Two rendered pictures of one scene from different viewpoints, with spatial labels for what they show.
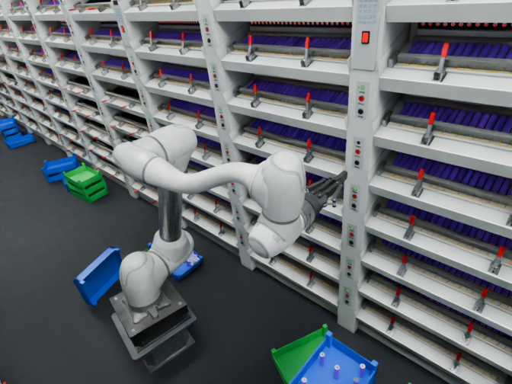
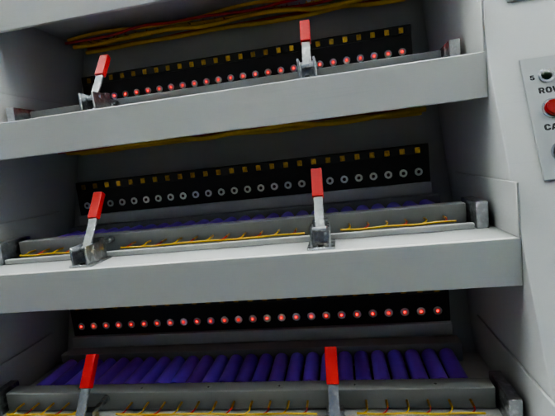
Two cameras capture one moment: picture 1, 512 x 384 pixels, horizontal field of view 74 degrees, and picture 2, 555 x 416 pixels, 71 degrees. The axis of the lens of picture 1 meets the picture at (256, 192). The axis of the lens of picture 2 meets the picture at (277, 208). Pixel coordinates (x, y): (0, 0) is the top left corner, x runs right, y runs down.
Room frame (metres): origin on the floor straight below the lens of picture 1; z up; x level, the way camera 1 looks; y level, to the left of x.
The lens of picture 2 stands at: (0.91, 0.05, 0.85)
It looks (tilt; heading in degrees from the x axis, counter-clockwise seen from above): 12 degrees up; 324
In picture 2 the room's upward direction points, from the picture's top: 3 degrees counter-clockwise
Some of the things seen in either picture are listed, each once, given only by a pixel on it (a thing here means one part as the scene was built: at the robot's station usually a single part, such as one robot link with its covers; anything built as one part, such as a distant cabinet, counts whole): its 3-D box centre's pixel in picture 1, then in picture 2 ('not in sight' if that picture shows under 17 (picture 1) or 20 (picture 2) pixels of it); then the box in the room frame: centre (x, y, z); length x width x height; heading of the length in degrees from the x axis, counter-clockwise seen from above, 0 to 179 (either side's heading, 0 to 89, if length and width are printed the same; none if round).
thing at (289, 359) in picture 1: (309, 358); not in sight; (0.87, -0.15, 0.04); 0.30 x 0.20 x 0.08; 110
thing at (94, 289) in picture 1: (103, 275); not in sight; (1.52, 0.99, 0.10); 0.30 x 0.08 x 0.20; 153
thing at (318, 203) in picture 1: (312, 201); not in sight; (0.84, -0.17, 0.96); 0.09 x 0.08 x 0.07; 134
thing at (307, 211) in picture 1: (298, 213); not in sight; (0.79, -0.12, 0.96); 0.09 x 0.06 x 0.09; 44
